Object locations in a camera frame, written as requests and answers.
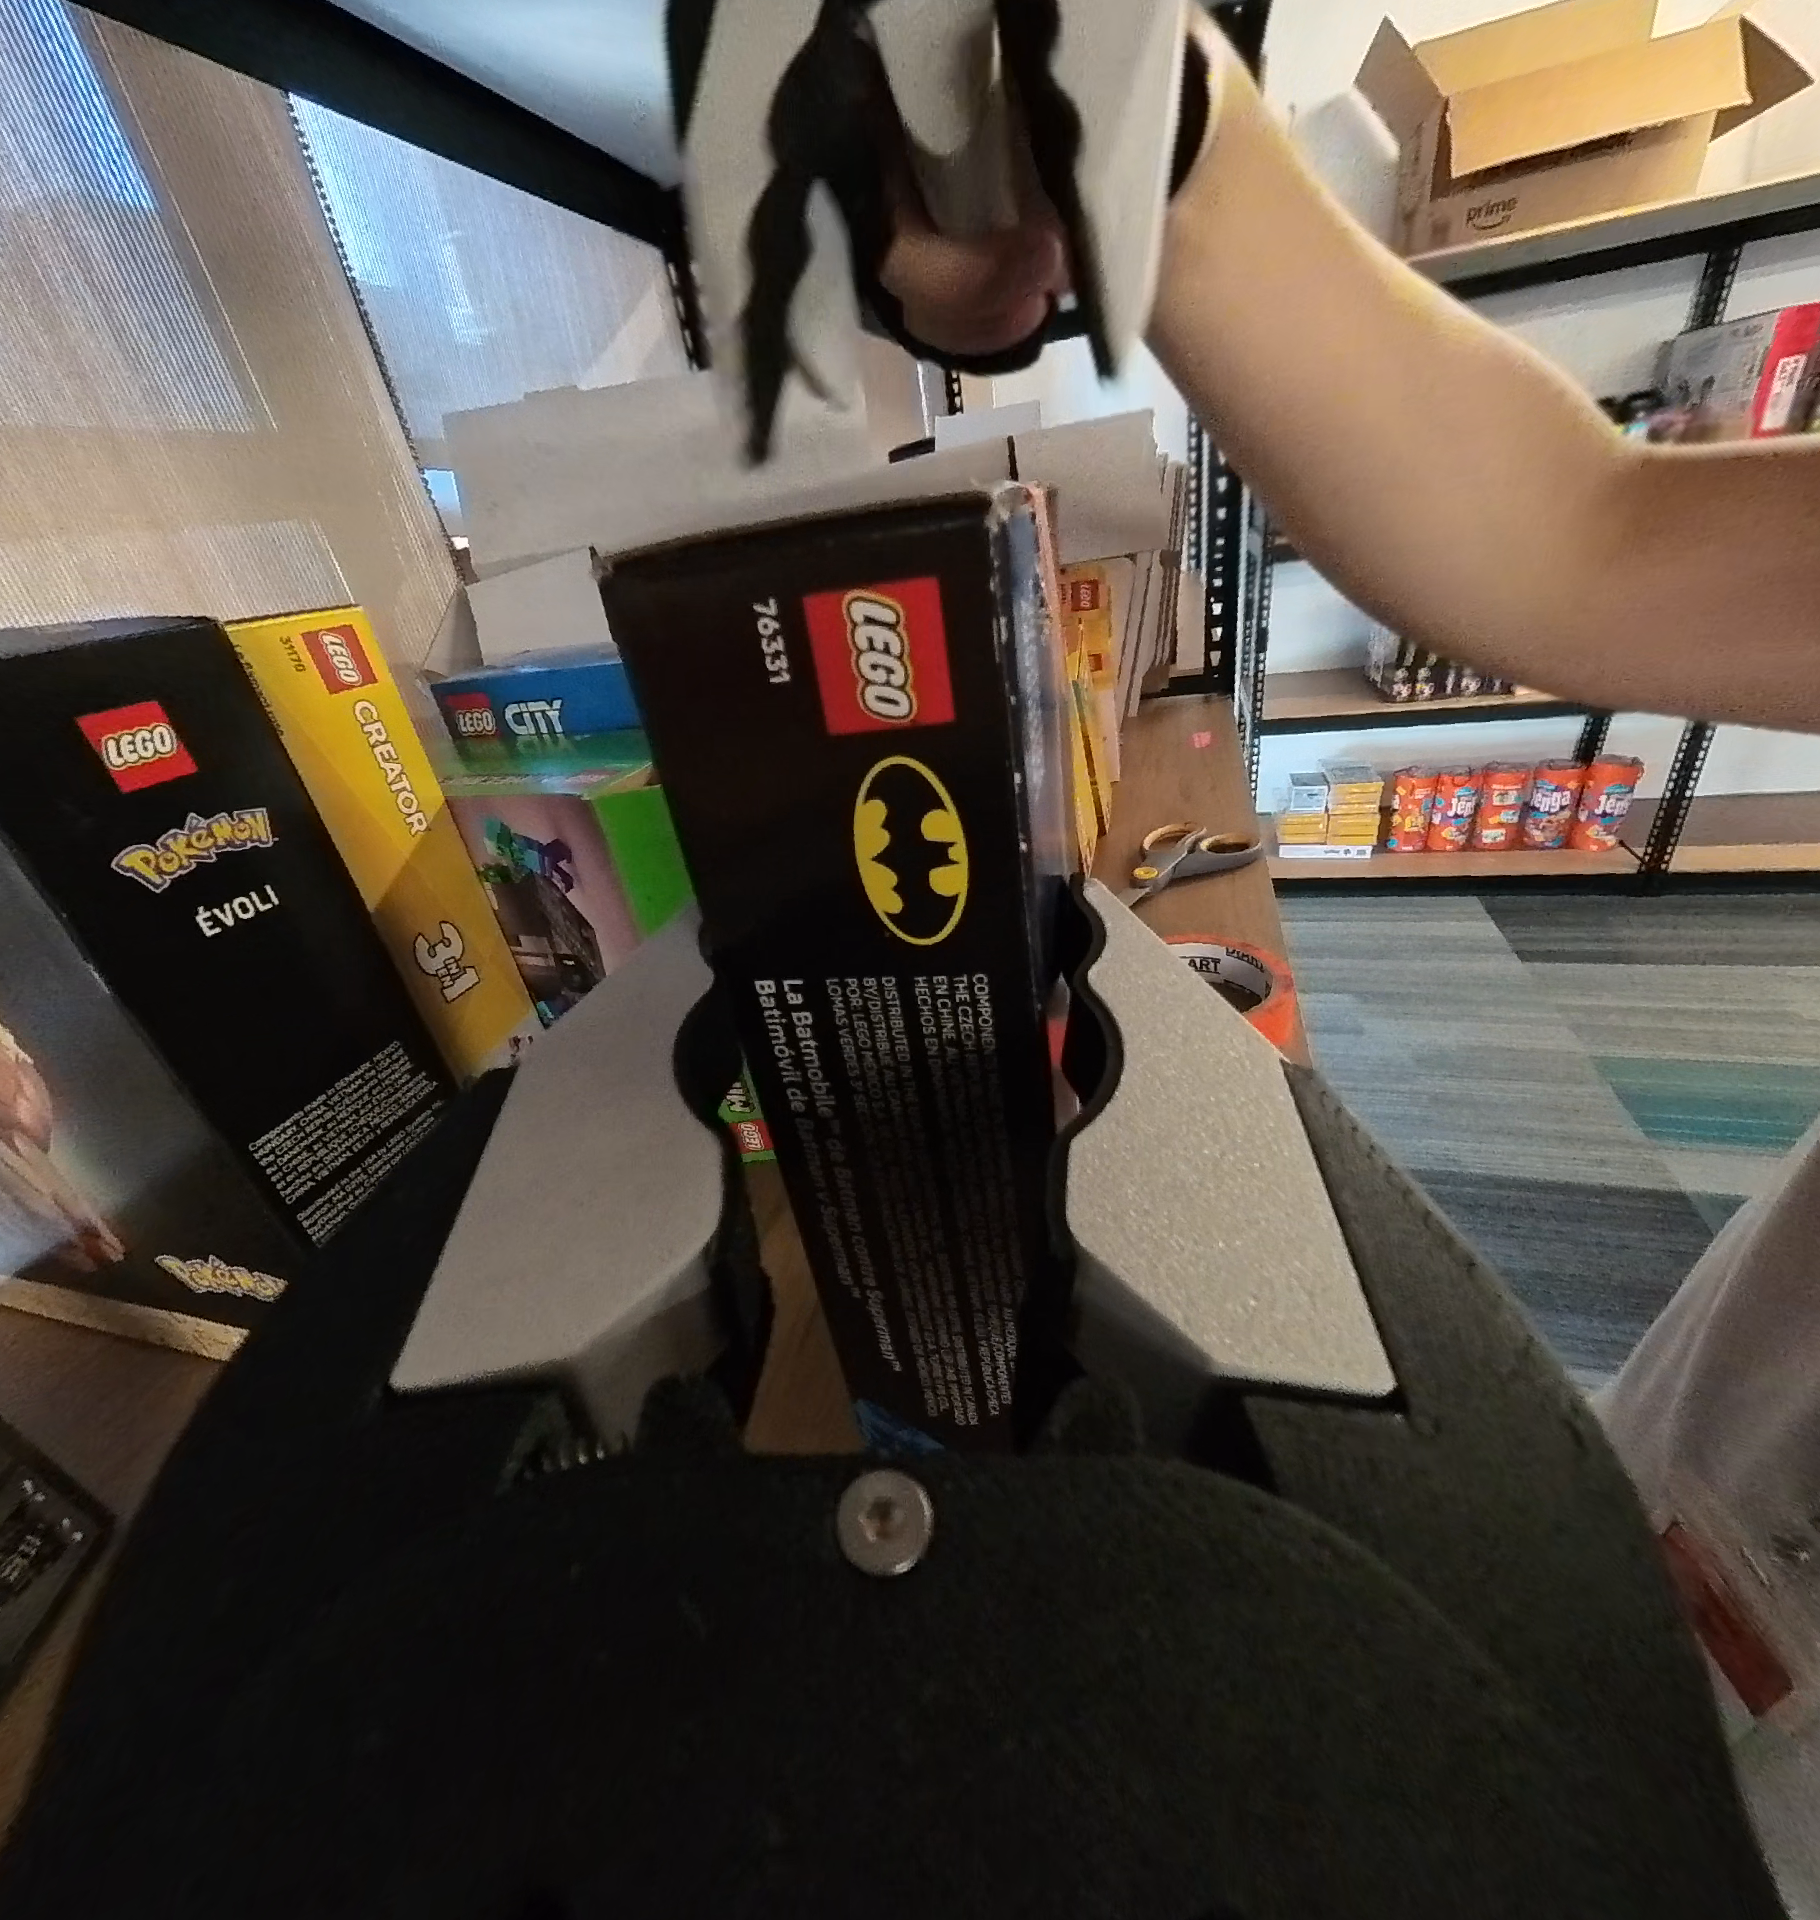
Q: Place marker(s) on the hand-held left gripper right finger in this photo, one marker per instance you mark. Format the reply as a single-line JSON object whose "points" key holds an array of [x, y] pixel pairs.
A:
{"points": [[1224, 1230]]}

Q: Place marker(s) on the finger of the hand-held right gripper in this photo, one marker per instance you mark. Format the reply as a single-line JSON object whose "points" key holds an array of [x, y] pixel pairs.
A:
{"points": [[715, 150], [1134, 150]]}

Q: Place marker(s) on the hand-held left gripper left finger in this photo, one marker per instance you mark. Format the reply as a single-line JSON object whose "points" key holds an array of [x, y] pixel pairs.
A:
{"points": [[564, 1230]]}

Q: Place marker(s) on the orange tape roll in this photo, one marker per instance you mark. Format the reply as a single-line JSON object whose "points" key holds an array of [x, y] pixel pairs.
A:
{"points": [[1271, 1020]]}

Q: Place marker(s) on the dark toy box bat logo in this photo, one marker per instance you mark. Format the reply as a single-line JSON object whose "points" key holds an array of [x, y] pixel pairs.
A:
{"points": [[910, 841]]}

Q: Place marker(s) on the person's right forearm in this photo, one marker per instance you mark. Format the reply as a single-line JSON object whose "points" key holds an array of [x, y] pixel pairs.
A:
{"points": [[1449, 452]]}

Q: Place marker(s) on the wooden desk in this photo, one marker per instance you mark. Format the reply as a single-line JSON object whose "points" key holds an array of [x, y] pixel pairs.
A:
{"points": [[1181, 766]]}

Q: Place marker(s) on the person's right hand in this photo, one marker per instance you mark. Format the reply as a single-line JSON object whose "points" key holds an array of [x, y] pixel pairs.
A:
{"points": [[969, 291]]}

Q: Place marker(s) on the grey yellow scissors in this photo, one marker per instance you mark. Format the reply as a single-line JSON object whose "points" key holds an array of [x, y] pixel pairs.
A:
{"points": [[1186, 862]]}

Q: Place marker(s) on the stack of small yellow boxes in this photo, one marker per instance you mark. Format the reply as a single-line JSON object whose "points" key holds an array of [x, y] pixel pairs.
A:
{"points": [[1337, 810]]}

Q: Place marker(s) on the brown cardboard box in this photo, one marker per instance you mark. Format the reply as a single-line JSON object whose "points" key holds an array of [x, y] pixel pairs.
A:
{"points": [[1570, 135]]}

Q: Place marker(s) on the black toy box fox picture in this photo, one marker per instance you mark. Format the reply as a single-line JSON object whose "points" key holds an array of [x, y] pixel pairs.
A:
{"points": [[174, 932]]}

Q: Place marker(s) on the yellow green toy box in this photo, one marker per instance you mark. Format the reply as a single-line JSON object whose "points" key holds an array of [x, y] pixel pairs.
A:
{"points": [[1093, 660]]}

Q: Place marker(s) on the blue toy box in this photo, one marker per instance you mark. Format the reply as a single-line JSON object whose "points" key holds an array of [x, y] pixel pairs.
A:
{"points": [[550, 705]]}

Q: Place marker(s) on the row of small dark boxes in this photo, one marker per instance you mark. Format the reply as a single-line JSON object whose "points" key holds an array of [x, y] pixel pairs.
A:
{"points": [[1435, 667]]}

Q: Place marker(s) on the black device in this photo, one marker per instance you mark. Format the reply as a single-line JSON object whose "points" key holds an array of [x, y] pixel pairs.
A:
{"points": [[10, 1545]]}

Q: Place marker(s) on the row of red black boxes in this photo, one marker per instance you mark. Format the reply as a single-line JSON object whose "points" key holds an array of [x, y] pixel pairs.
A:
{"points": [[1780, 367]]}

